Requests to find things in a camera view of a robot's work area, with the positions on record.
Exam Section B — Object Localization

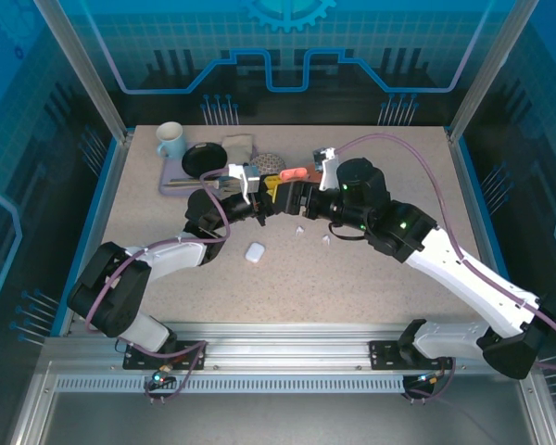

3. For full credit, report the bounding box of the patterned ceramic bowl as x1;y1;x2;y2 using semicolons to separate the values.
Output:
249;151;288;177

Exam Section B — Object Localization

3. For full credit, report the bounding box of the white charging case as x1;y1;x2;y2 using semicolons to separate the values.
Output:
244;241;267;266

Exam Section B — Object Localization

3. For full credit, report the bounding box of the black plate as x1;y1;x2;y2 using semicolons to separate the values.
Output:
181;142;229;180

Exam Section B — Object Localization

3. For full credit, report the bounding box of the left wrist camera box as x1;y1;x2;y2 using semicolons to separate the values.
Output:
227;162;262;206

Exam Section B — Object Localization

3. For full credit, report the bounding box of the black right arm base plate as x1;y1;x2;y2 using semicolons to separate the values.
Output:
368;339;455;372

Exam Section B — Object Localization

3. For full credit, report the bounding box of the aluminium frame post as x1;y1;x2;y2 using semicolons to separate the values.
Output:
32;0;133;143
447;0;541;143

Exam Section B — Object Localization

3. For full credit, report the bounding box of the beige folded napkin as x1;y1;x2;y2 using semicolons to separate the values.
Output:
221;133;256;166

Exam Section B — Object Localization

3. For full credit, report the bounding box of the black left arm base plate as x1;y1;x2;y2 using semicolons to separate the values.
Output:
122;340;209;372

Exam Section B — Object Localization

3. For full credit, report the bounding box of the light blue mug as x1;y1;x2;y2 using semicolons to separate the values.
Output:
155;121;187;159

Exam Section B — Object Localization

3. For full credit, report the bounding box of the lavender tray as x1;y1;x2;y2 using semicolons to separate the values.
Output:
158;140;260;199

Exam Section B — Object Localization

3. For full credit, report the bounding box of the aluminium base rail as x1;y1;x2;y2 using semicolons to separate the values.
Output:
41;322;538;376

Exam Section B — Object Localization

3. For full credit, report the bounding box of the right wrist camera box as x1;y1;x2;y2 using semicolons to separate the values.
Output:
311;146;340;192

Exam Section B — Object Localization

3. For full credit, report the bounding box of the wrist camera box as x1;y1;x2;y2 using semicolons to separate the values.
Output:
311;146;340;192
227;162;262;206

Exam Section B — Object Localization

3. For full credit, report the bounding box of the slotted metal cable duct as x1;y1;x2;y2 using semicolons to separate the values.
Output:
54;375;408;394

